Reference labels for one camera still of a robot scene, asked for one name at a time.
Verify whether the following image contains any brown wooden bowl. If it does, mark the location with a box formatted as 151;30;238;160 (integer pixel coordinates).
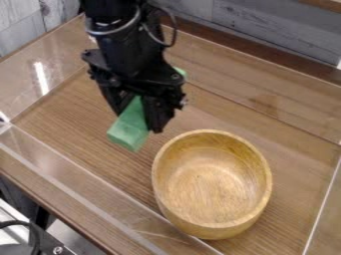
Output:
153;129;273;240

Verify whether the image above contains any black cable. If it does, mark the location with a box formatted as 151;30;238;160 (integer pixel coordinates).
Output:
142;4;178;48

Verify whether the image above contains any green rectangular block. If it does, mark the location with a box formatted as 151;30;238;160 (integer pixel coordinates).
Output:
107;67;186;151

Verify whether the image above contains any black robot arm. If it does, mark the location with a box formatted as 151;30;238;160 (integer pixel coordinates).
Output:
81;0;185;133

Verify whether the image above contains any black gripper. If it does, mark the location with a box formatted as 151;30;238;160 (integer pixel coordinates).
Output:
82;31;182;133

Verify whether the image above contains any grey metal base plate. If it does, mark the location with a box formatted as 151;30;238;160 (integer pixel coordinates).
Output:
35;219;107;255

